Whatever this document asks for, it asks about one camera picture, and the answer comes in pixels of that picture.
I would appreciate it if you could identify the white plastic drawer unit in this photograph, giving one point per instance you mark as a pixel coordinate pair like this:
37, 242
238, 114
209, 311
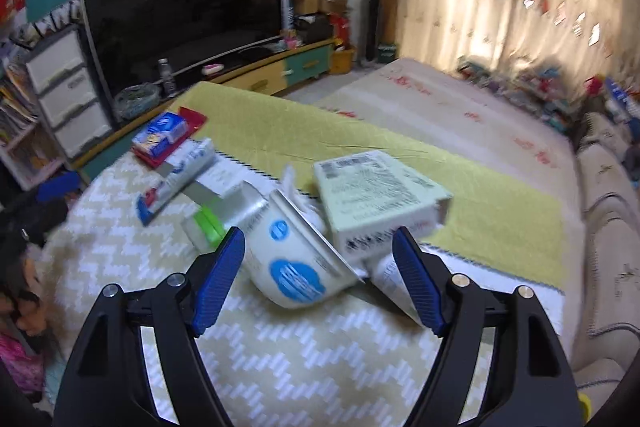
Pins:
70, 97

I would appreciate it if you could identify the bookshelf with books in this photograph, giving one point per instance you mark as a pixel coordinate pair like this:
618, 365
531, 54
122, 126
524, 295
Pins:
15, 107

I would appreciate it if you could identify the white tube bottle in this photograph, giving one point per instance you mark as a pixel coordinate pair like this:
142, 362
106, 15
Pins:
400, 292

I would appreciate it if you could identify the curved black television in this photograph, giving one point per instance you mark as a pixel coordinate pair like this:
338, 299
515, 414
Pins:
180, 7

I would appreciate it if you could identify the black box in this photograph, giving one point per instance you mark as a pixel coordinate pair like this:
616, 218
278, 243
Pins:
312, 28

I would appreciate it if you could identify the yellow bucket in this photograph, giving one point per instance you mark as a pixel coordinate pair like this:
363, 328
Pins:
343, 62

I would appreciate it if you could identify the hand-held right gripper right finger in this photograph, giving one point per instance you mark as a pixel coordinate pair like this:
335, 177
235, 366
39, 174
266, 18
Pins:
420, 287

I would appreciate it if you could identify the small pink container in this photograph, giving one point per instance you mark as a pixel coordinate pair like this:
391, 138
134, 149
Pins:
212, 69

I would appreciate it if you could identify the open cardboard box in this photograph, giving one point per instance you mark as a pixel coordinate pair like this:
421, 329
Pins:
334, 4
309, 2

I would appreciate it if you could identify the pale green carton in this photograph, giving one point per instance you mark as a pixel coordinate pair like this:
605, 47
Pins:
370, 197

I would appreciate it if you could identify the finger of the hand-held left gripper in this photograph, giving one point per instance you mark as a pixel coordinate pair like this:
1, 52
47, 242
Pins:
60, 186

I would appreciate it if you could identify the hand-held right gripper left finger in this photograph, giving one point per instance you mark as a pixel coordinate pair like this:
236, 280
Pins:
220, 282

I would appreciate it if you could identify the white bowl blue label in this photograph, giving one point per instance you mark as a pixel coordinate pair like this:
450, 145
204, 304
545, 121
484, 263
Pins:
295, 262

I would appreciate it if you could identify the beige sofa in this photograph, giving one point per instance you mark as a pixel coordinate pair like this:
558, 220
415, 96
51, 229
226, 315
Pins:
610, 232

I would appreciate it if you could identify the white blue toothpaste box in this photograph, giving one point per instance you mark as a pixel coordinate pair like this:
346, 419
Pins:
175, 179

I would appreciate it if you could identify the person's pink clothing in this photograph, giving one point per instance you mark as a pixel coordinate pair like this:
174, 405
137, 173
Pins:
20, 367

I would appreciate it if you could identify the glass bowl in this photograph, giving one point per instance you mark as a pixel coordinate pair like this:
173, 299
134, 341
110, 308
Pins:
136, 101

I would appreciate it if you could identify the black green carton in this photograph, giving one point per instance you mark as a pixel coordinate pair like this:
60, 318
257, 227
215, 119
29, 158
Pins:
388, 53

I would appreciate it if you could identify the grey green carton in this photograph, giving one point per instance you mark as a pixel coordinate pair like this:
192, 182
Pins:
220, 202

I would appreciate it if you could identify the red flat box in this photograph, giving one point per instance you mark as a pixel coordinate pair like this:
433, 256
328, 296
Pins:
195, 119

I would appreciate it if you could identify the black tower fan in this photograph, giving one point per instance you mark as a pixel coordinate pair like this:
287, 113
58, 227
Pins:
373, 17

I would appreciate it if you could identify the person's left hand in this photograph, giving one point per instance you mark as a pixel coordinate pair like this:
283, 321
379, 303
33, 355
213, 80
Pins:
25, 302

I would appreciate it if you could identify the tall white black carton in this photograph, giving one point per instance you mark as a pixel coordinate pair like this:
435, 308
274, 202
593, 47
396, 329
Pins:
287, 14

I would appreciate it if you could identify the beige floral mat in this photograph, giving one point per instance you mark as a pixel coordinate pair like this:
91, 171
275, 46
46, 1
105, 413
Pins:
450, 107

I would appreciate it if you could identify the clear water bottle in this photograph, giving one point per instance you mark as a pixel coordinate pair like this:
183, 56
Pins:
166, 77

